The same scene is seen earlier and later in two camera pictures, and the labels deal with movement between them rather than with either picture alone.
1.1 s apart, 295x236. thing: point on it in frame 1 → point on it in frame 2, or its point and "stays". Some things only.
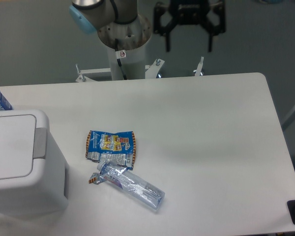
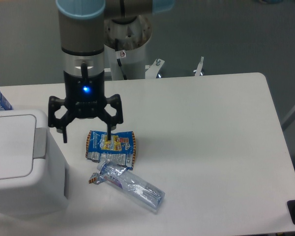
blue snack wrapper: x=118 y=149 stays
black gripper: x=190 y=12 → x=85 y=99
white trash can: x=29 y=174 stays
